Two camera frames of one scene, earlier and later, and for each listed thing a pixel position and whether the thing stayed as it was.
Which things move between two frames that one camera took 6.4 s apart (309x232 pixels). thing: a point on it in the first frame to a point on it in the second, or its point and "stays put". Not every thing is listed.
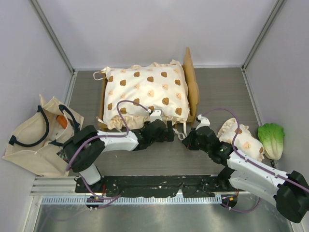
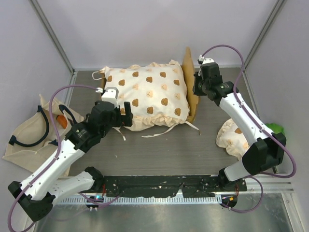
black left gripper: [170, 134] to [126, 120]
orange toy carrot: [62, 121] stays put
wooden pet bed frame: [192, 87] stays put
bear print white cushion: [160, 87] stays put
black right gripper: [188, 141] to [198, 77]
